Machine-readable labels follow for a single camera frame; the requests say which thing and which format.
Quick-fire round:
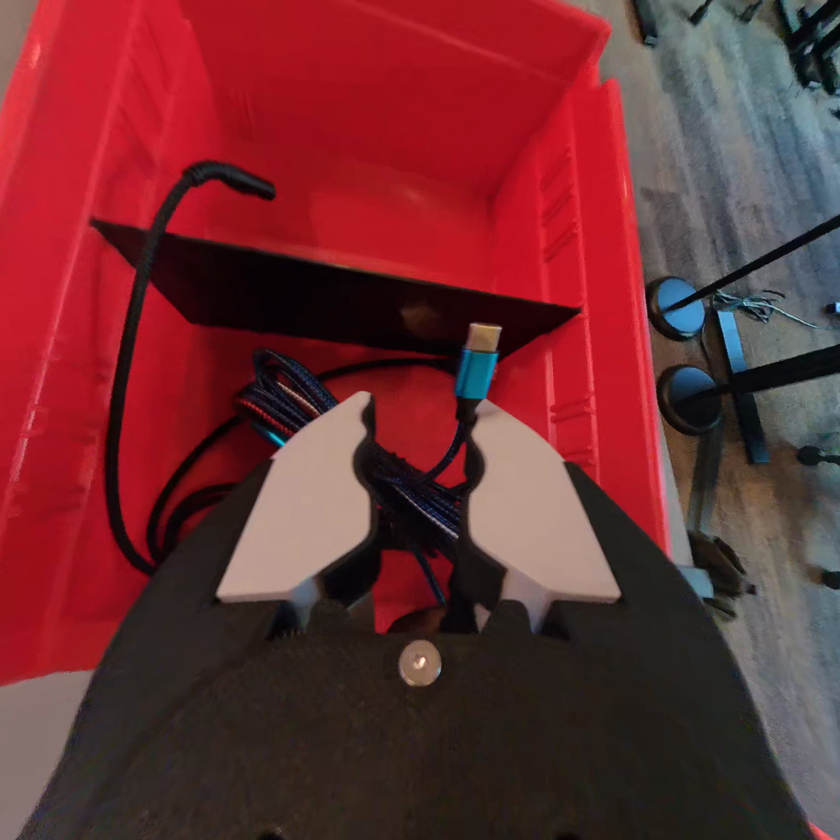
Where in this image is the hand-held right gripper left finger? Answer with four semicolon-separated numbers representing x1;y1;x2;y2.
215;392;383;614

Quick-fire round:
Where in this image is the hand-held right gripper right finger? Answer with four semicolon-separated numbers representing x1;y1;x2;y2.
453;400;624;636

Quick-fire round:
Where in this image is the blue braided multi-plug cable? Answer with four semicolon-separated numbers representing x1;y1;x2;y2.
233;322;504;608

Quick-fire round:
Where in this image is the black braided cable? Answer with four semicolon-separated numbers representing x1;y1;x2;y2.
105;159;460;580

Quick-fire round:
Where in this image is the red plastic bin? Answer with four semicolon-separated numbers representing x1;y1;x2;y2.
0;0;672;689

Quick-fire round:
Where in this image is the black light stand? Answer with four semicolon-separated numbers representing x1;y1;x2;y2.
656;341;840;435

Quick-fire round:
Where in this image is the grey desk foot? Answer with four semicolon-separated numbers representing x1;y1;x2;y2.
714;308;772;466

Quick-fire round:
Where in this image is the black disc-top stand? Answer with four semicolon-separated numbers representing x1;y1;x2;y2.
646;213;840;340

